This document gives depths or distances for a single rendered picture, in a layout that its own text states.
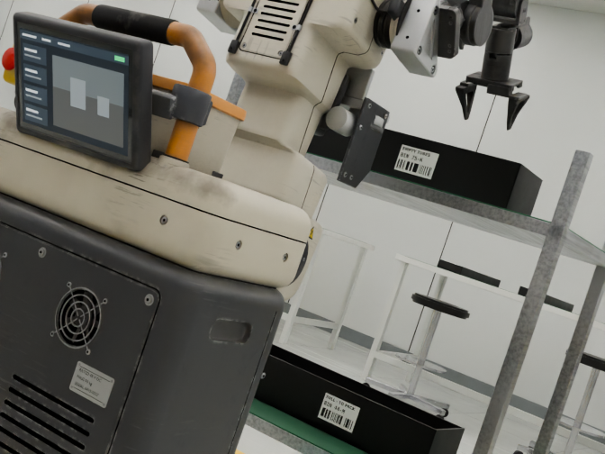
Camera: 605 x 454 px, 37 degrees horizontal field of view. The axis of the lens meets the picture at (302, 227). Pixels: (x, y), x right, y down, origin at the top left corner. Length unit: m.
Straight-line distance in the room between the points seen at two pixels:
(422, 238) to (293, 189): 5.75
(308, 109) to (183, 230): 0.52
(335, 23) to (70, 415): 0.75
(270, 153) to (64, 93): 0.44
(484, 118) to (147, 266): 6.23
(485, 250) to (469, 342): 0.71
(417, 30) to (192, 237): 0.59
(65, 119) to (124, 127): 0.12
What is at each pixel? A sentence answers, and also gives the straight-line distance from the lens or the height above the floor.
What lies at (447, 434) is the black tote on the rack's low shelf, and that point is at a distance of 2.09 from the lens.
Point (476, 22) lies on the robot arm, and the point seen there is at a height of 1.23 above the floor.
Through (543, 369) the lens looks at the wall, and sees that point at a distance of 6.87.
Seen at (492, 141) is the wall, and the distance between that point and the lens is 7.25.
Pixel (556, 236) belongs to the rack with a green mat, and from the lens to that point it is 1.82.
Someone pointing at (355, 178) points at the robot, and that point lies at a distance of 1.69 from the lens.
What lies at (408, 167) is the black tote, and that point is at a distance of 2.08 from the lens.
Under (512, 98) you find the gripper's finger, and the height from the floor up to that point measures 1.16.
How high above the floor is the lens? 0.79
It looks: level
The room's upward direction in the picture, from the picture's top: 19 degrees clockwise
